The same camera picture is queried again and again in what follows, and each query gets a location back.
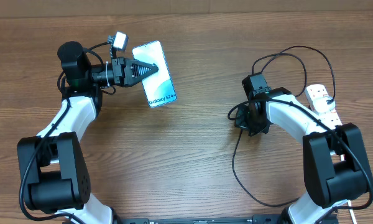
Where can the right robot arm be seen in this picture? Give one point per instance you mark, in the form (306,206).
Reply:
(335,164)

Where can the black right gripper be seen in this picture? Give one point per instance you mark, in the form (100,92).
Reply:
(241,122)

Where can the white charger plug adapter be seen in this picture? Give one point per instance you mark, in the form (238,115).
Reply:
(322,104)

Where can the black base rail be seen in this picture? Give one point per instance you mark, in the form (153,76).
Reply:
(199,221)

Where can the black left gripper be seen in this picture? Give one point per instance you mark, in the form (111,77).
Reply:
(125,72)

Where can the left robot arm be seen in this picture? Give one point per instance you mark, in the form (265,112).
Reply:
(54,178)

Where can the blue screen Galaxy smartphone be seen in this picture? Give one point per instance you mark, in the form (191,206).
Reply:
(158,87)

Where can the white power extension strip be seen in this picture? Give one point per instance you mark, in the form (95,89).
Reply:
(329,118)

